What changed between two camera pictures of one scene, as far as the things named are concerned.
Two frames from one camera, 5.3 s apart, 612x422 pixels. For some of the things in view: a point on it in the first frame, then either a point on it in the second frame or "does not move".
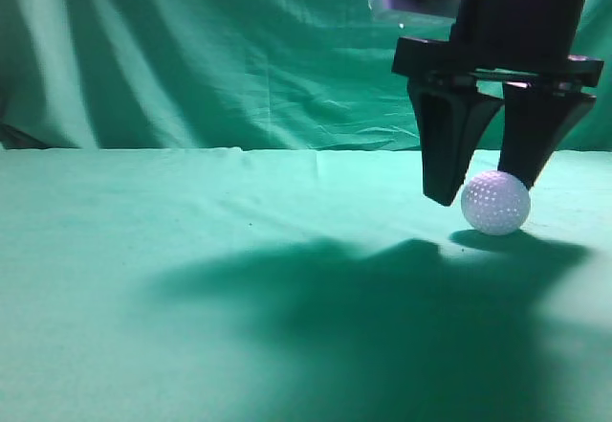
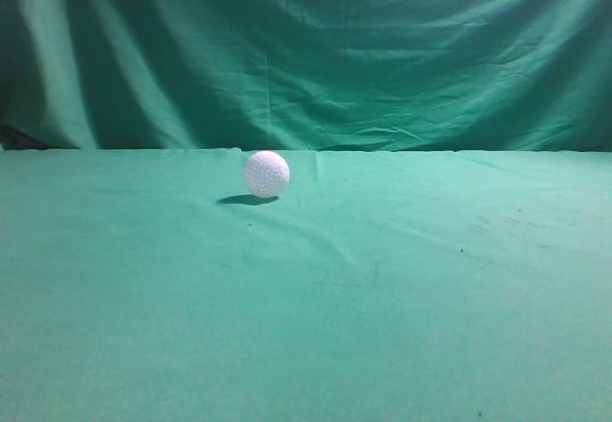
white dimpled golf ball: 495,203 → 267,174
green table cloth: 248,284 does not move
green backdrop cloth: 222,56 does not move
